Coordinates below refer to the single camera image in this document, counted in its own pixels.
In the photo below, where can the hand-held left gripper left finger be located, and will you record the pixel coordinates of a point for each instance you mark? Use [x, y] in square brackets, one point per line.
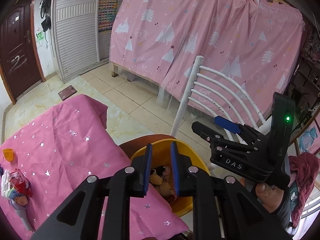
[147, 170]

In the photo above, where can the pink star tablecloth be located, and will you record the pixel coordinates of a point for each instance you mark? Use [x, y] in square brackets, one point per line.
[62, 142]

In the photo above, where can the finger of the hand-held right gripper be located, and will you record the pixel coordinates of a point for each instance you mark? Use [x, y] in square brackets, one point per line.
[227, 124]
[205, 131]

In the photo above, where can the red printed plastic bag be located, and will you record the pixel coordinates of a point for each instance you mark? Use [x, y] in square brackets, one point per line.
[20, 182]

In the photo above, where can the knitted plush toy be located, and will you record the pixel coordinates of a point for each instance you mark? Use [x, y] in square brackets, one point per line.
[162, 186]

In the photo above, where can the pink tree print curtain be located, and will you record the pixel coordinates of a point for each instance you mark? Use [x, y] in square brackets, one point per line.
[200, 35]

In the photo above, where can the colourful chart poster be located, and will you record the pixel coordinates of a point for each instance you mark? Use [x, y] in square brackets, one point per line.
[108, 13]

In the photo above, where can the person's right hand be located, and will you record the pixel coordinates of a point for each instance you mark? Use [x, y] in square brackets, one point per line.
[270, 196]

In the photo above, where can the white metal chair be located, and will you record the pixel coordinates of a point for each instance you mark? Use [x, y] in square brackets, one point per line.
[185, 92]

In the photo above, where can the yellow plastic bin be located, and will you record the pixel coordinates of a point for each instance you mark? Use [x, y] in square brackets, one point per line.
[193, 155]

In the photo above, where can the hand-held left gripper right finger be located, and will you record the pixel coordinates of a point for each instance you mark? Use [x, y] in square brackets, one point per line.
[175, 167]

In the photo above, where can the white louvred wardrobe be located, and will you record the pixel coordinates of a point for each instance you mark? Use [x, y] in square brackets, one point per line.
[75, 30]

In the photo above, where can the brown bathroom scale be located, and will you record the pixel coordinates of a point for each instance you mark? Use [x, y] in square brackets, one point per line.
[67, 93]

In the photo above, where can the pink garment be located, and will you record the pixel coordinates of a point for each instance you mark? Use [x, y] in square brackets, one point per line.
[306, 175]

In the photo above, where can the black and white plush toy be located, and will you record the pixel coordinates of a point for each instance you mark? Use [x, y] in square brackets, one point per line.
[160, 171]

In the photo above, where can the small black bag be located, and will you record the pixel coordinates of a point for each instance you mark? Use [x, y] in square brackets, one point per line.
[46, 24]

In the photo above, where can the cluttered dark shelf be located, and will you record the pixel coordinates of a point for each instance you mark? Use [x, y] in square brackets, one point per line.
[306, 80]

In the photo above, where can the brown door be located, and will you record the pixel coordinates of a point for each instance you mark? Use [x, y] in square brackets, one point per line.
[17, 42]

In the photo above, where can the purple doll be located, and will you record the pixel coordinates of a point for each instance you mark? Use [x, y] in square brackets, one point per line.
[21, 205]

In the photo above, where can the orange plastic cup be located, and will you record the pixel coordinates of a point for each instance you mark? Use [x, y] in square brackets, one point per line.
[8, 155]

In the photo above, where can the blue picture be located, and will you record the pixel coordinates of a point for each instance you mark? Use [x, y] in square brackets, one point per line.
[308, 140]

